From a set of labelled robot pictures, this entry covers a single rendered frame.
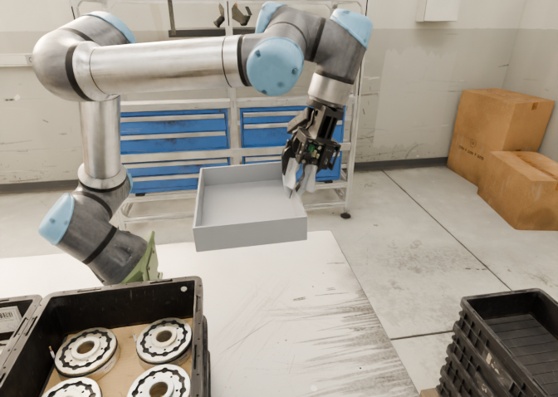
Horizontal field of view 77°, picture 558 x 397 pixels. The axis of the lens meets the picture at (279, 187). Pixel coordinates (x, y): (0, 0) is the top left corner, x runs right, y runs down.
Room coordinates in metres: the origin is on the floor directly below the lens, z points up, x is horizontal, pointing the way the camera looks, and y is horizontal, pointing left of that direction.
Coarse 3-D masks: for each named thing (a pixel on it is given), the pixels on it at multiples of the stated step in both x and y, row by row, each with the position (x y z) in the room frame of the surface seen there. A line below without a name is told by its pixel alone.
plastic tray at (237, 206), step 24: (216, 168) 0.78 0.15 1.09; (240, 168) 0.79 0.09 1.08; (264, 168) 0.80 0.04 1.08; (216, 192) 0.74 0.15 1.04; (240, 192) 0.74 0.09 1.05; (264, 192) 0.73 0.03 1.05; (216, 216) 0.63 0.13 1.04; (240, 216) 0.63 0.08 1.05; (264, 216) 0.62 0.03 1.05; (288, 216) 0.62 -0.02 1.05; (216, 240) 0.52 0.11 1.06; (240, 240) 0.52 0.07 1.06; (264, 240) 0.53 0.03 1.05; (288, 240) 0.54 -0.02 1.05
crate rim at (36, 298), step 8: (24, 296) 0.52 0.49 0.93; (32, 296) 0.52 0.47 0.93; (40, 296) 0.52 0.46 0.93; (0, 304) 0.50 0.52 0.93; (8, 304) 0.50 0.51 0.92; (32, 304) 0.50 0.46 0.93; (32, 312) 0.48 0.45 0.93; (24, 320) 0.46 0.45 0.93; (16, 328) 0.44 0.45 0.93; (24, 328) 0.44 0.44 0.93; (16, 336) 0.42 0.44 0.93; (8, 344) 0.41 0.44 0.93; (8, 352) 0.39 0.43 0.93; (0, 360) 0.38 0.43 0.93; (0, 368) 0.37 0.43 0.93
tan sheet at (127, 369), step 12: (144, 324) 0.54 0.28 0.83; (192, 324) 0.54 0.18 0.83; (120, 336) 0.51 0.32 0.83; (132, 336) 0.51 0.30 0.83; (120, 348) 0.48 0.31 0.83; (132, 348) 0.48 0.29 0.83; (120, 360) 0.46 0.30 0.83; (132, 360) 0.46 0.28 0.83; (120, 372) 0.43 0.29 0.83; (132, 372) 0.43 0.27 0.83; (48, 384) 0.41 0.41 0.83; (108, 384) 0.41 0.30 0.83; (120, 384) 0.41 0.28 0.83; (132, 384) 0.41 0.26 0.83; (108, 396) 0.39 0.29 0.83; (120, 396) 0.39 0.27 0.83
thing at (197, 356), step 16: (96, 288) 0.54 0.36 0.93; (112, 288) 0.54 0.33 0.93; (128, 288) 0.54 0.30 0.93; (48, 304) 0.50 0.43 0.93; (32, 320) 0.46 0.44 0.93; (16, 352) 0.39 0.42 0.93; (192, 352) 0.39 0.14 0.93; (192, 368) 0.37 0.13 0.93; (0, 384) 0.34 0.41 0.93; (192, 384) 0.34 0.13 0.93
